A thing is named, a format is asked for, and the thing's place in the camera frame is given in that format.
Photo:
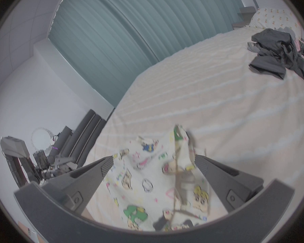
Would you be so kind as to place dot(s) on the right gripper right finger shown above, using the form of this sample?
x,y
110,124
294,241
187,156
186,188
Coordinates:
x,y
225,183

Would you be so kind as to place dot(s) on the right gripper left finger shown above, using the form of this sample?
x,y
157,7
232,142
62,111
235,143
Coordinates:
x,y
86,178

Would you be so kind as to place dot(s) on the white printed pyjama top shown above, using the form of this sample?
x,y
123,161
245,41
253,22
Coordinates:
x,y
147,181

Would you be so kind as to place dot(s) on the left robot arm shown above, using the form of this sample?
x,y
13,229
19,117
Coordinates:
x,y
12,145

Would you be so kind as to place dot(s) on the black padded chair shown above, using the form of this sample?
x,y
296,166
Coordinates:
x,y
86,133

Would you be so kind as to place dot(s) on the bed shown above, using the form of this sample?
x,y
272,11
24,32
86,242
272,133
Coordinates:
x,y
230,97

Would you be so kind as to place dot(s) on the black garment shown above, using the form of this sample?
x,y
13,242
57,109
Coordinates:
x,y
276,54

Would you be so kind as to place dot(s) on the small grey garment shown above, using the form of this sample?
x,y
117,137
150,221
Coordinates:
x,y
252,47

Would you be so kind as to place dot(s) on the blue-green curtain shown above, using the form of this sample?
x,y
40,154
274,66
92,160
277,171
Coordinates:
x,y
116,34

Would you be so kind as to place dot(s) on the grey white bedside table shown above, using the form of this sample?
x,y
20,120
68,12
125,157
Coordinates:
x,y
244,18

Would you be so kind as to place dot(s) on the white printed pillow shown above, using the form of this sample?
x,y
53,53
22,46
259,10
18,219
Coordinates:
x,y
273,19

